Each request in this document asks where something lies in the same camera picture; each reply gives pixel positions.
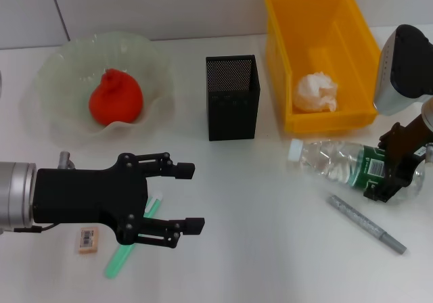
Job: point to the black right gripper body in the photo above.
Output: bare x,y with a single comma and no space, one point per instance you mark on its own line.
409,151

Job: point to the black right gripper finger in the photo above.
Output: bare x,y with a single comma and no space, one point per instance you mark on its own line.
382,193
389,139

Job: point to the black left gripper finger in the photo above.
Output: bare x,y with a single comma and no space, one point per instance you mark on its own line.
185,170
194,225

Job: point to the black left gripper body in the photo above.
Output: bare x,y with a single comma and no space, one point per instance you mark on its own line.
84,194

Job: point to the clear water bottle green label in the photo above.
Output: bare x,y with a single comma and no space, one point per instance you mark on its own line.
324,161

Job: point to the white paper ball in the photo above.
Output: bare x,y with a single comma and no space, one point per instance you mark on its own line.
314,91

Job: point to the red-orange fruit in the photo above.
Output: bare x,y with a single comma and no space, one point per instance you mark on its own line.
115,100

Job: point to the white and silver left robot arm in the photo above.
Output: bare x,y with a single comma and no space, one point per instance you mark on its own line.
13,194

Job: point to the grey marker pen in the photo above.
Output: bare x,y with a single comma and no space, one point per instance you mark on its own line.
365,225

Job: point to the beige eraser with barcode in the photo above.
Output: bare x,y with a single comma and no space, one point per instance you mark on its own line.
88,240

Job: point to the black mesh pen holder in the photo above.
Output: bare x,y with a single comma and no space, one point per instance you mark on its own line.
233,113

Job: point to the light green pen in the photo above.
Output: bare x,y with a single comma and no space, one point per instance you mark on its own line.
116,262

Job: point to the translucent green wavy fruit bowl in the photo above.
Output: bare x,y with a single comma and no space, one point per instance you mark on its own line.
67,63

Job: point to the silver connector plug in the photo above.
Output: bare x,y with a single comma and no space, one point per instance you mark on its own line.
429,152
64,159

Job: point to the yellow plastic storage bin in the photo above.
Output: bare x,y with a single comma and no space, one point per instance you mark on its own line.
338,29

